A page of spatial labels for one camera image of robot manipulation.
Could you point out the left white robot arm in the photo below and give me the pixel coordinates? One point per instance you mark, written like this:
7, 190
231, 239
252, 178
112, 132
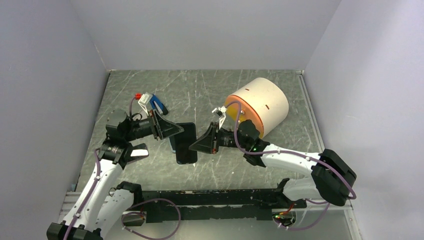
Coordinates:
92, 216

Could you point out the blue clip tool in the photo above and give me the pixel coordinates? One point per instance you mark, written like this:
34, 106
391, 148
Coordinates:
156, 104

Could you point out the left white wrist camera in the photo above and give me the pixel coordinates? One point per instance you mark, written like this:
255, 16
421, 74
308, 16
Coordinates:
143, 100

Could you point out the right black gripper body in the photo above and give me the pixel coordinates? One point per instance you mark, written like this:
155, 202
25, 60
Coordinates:
226, 138

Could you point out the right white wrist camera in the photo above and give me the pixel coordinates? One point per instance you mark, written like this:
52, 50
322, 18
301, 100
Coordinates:
221, 113

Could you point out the purple edged glossy phone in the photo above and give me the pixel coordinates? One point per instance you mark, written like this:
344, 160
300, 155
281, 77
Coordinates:
138, 153

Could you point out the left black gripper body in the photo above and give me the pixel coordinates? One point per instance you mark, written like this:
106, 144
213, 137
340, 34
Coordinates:
141, 128

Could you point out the light blue phone case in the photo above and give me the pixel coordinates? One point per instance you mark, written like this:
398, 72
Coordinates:
172, 143

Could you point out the cream and orange drum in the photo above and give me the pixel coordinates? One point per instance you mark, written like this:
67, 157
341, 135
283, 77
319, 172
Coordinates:
262, 102

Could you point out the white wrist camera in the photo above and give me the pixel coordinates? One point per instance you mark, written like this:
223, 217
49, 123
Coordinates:
143, 100
221, 113

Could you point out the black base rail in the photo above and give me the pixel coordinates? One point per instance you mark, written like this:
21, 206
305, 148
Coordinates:
189, 205

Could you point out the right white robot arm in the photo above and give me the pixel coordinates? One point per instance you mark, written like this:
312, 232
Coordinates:
326, 175

